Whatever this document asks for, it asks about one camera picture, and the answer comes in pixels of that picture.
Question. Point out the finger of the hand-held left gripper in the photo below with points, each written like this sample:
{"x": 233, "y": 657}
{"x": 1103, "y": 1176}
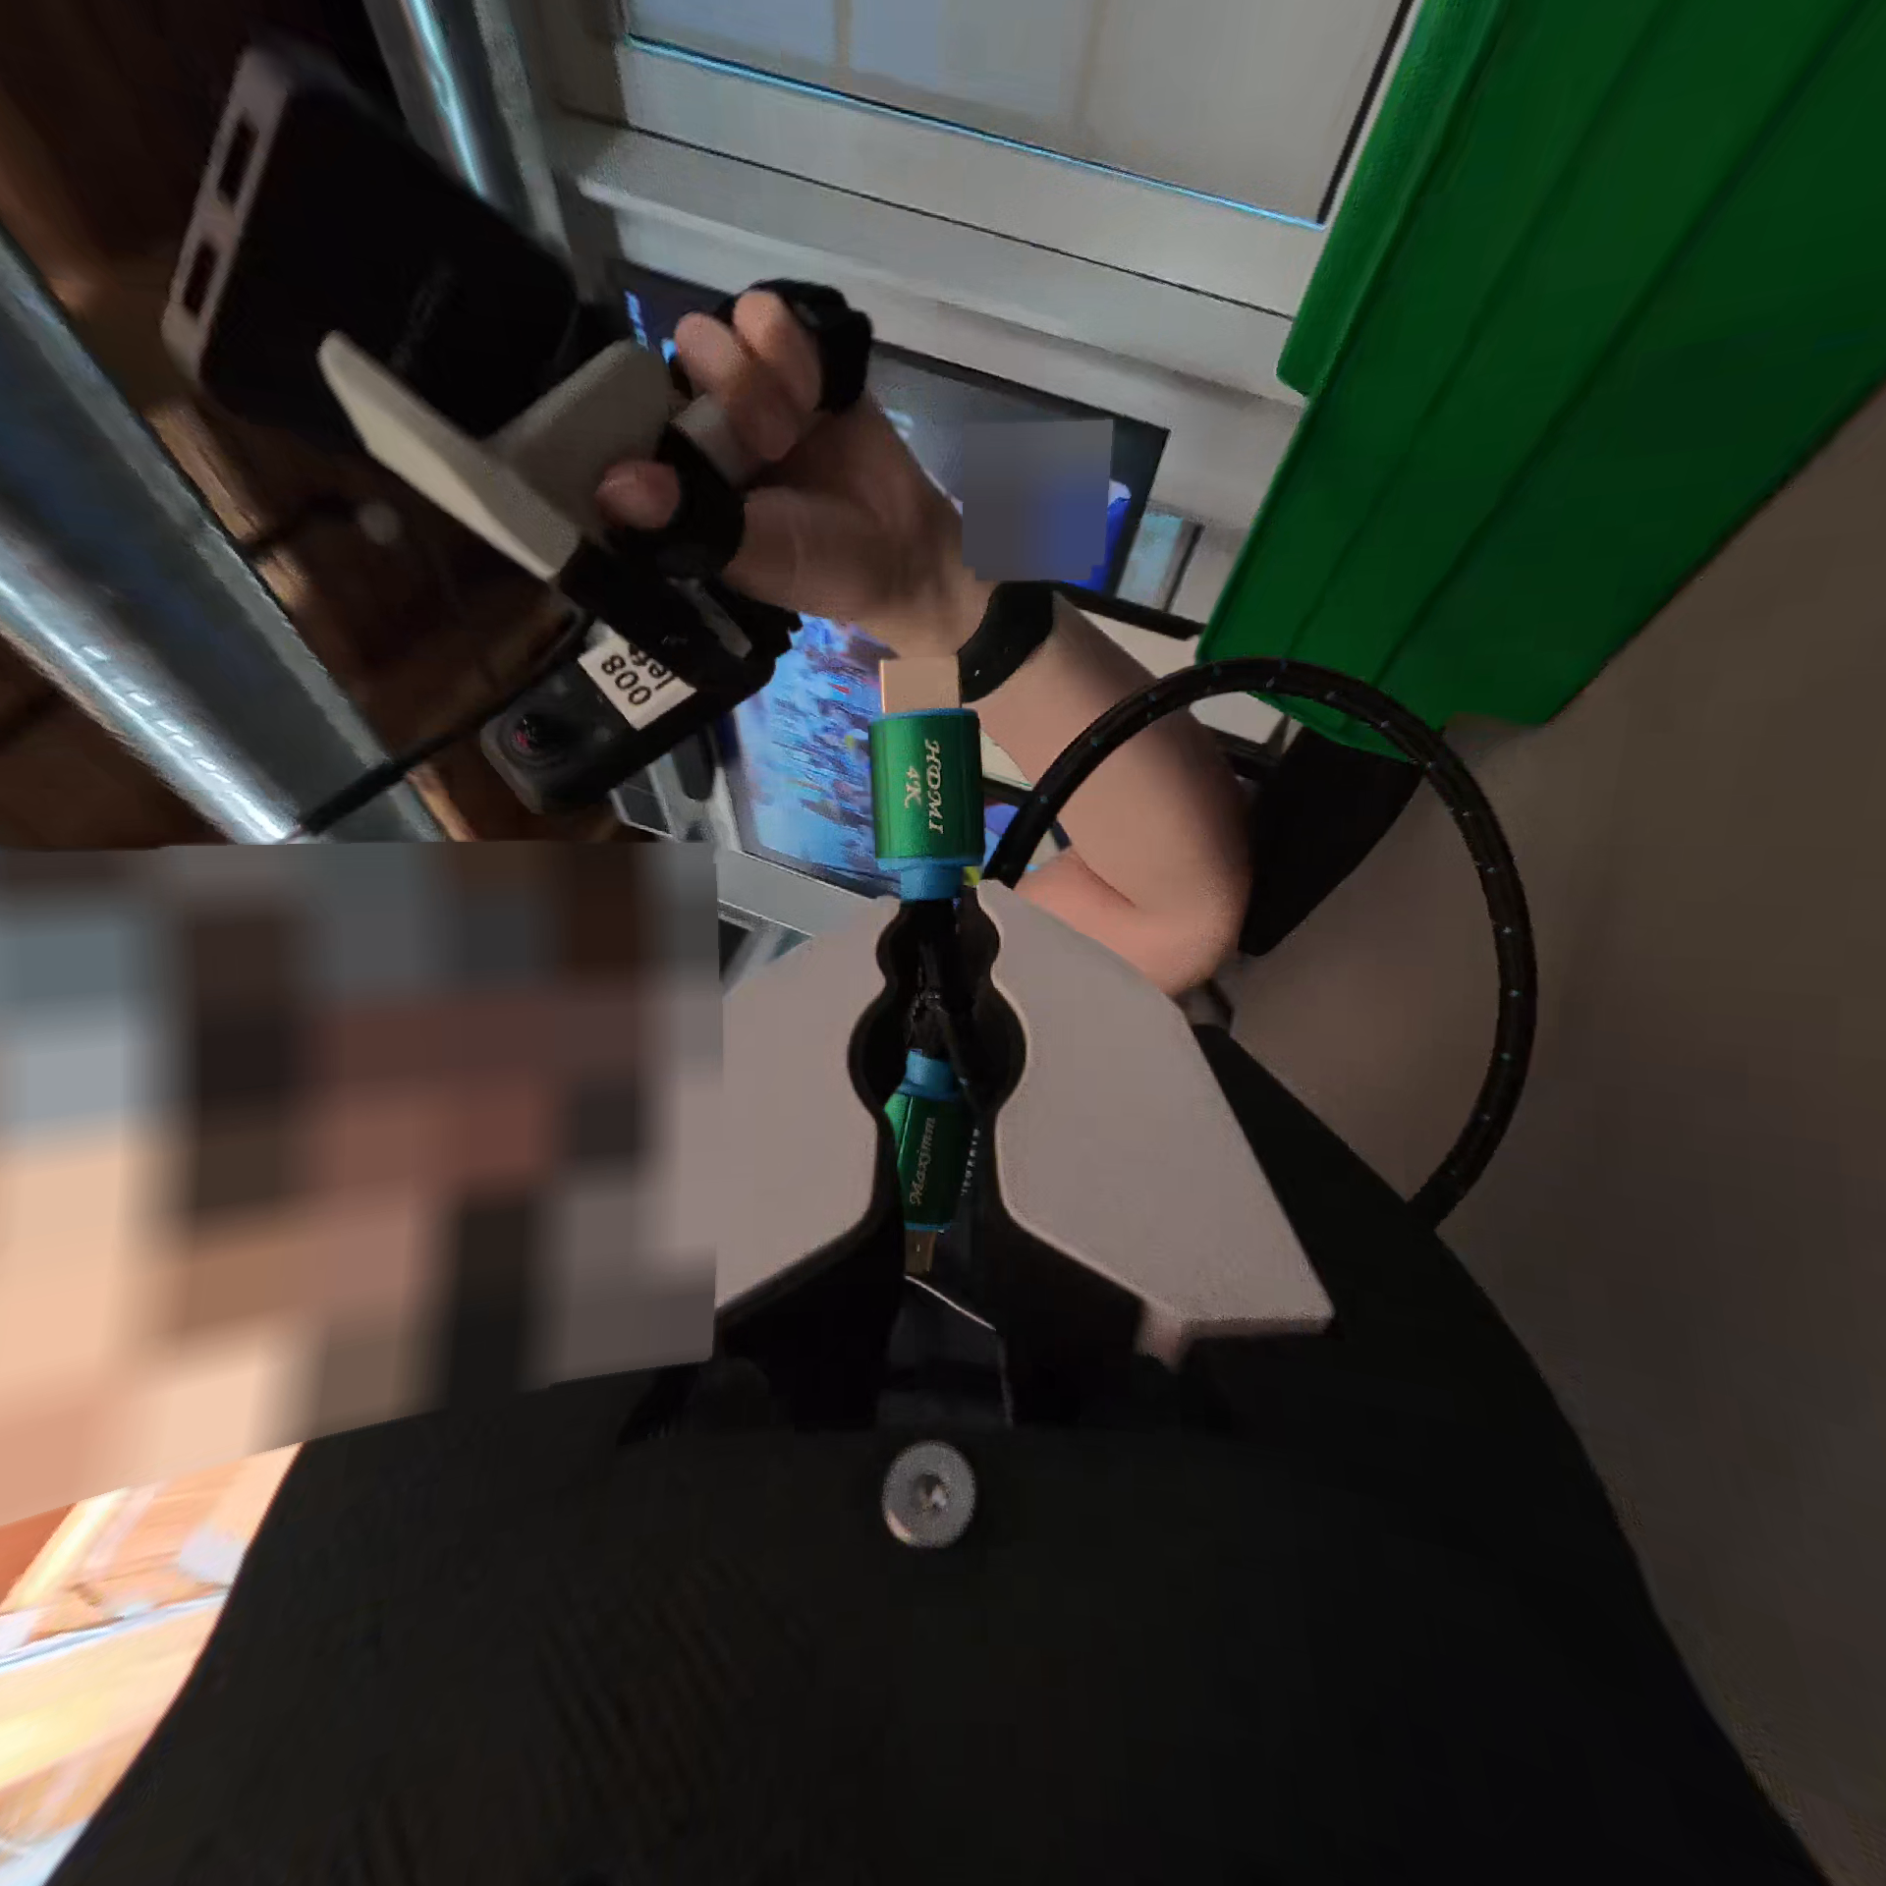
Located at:
{"x": 443, "y": 454}

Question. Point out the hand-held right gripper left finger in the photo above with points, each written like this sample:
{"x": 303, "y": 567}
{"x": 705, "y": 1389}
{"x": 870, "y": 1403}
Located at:
{"x": 793, "y": 1120}

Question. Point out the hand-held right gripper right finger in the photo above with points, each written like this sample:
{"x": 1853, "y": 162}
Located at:
{"x": 1151, "y": 1166}

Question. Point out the grey multi-port hub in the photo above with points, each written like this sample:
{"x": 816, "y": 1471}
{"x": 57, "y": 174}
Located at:
{"x": 366, "y": 267}

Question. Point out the green plastic bin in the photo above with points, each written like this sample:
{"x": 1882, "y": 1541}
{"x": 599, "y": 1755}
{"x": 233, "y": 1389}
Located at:
{"x": 1546, "y": 367}

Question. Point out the person's left forearm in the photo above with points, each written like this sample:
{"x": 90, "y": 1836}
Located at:
{"x": 1135, "y": 795}

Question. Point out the person's left hand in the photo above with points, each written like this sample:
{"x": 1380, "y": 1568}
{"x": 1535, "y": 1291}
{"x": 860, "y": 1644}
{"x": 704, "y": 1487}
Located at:
{"x": 837, "y": 498}

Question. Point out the screen with colourful picture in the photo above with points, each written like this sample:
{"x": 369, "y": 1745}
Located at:
{"x": 824, "y": 725}

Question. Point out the black wrist brace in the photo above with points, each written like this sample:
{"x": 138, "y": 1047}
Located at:
{"x": 1004, "y": 636}

